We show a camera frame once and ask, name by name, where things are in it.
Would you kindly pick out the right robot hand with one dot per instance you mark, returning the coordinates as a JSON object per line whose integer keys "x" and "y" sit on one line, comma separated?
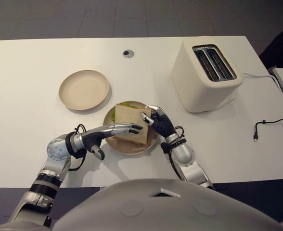
{"x": 164, "y": 124}

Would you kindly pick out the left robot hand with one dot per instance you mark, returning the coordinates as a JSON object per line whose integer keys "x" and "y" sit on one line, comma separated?
{"x": 93, "y": 137}

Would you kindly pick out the bread slice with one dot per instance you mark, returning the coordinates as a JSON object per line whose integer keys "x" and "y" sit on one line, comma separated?
{"x": 137, "y": 143}
{"x": 129, "y": 118}

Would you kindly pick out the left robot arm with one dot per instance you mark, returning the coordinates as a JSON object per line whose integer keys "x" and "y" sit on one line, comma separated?
{"x": 56, "y": 152}

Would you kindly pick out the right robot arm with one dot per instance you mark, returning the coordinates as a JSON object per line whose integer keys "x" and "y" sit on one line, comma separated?
{"x": 186, "y": 154}

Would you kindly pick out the beige plate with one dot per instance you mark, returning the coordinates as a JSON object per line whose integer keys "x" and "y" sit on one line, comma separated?
{"x": 83, "y": 90}
{"x": 153, "y": 140}

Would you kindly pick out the green lettuce leaf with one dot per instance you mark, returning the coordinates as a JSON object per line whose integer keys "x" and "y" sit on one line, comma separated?
{"x": 129, "y": 104}

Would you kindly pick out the cream toaster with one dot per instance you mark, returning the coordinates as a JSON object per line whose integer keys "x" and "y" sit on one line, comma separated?
{"x": 196, "y": 84}

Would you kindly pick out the robot body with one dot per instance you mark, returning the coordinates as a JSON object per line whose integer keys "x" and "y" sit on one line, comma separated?
{"x": 141, "y": 207}

